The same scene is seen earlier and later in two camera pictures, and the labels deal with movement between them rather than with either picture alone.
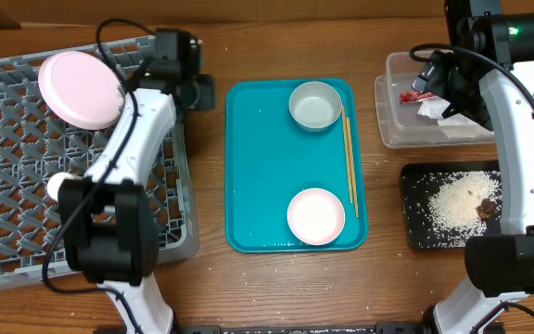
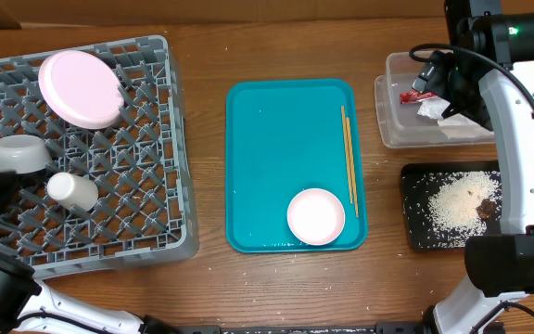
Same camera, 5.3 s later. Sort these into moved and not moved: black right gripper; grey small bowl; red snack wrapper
Moved: grey small bowl
Not moved: red snack wrapper; black right gripper
